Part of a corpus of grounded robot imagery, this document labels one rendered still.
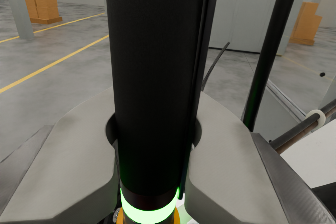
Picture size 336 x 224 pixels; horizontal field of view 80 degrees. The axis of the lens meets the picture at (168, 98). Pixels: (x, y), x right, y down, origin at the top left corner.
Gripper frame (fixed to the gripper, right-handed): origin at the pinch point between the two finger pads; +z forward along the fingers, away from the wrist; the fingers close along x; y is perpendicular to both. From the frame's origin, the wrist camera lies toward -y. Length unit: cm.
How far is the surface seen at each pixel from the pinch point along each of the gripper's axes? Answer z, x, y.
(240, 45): 514, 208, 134
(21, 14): 518, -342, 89
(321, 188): 3.5, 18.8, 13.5
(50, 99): 232, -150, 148
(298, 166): 18.2, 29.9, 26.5
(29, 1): 730, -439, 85
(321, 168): 15.6, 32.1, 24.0
